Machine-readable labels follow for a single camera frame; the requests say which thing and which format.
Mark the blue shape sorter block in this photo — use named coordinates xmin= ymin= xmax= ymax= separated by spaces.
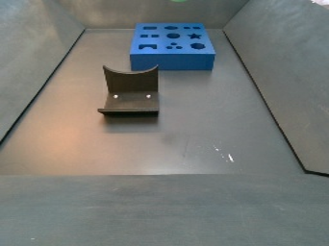
xmin=130 ymin=23 xmax=216 ymax=71

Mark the black curved holder bracket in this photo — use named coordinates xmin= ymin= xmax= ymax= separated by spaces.
xmin=98 ymin=66 xmax=159 ymax=115

